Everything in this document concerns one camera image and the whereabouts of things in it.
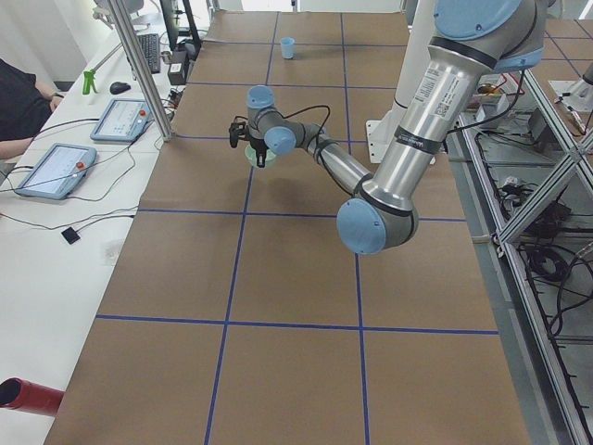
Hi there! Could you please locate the black power adapter box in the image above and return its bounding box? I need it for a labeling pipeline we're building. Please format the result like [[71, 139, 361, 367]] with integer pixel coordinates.
[[168, 51, 189, 86]]

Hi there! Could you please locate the white central pedestal column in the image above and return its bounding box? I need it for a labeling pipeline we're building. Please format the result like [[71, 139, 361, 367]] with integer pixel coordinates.
[[366, 0, 436, 164]]

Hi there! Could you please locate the far blue teach pendant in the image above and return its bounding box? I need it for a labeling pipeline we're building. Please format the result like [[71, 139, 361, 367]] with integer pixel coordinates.
[[90, 98, 152, 143]]

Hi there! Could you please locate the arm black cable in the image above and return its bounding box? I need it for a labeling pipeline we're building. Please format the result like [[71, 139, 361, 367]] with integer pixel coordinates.
[[280, 104, 332, 140]]

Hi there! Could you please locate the black keyboard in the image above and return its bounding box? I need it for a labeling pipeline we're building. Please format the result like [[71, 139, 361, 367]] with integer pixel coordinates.
[[137, 33, 160, 74]]

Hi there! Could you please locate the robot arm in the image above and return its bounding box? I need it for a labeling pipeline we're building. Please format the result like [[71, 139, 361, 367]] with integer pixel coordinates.
[[229, 1, 549, 254]]

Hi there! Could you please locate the blue teach pendant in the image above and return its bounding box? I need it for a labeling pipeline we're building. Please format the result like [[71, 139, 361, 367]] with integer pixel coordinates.
[[15, 143, 97, 200], [90, 98, 152, 143]]

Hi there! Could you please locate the red cylinder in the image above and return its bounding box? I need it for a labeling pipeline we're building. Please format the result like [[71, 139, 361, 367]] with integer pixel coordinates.
[[1, 377, 64, 417]]

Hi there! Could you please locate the seated person in black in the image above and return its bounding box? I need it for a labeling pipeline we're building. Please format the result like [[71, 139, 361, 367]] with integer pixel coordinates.
[[1, 60, 64, 159]]

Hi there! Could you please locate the near blue teach pendant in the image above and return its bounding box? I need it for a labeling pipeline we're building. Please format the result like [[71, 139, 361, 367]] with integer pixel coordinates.
[[15, 143, 97, 200]]

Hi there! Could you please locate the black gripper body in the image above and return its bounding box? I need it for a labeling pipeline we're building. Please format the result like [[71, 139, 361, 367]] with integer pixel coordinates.
[[247, 133, 267, 150]]

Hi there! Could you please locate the aluminium frame post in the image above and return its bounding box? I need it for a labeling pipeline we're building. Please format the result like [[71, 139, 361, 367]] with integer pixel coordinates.
[[107, 0, 173, 142]]

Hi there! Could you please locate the brown paper table cover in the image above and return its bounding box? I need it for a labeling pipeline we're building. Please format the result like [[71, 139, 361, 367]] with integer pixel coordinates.
[[46, 12, 530, 444]]

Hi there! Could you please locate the pale green ceramic bowl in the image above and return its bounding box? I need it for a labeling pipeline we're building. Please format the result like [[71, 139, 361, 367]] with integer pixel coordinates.
[[245, 145, 276, 169]]

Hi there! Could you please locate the black computer mouse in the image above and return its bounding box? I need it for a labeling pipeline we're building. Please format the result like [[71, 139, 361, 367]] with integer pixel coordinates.
[[109, 82, 131, 95]]

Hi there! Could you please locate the small black square device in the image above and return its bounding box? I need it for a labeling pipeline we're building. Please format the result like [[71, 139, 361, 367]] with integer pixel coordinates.
[[61, 227, 81, 245]]

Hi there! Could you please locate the light blue plastic cup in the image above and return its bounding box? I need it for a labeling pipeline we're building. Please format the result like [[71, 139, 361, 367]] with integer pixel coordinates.
[[280, 37, 296, 60]]

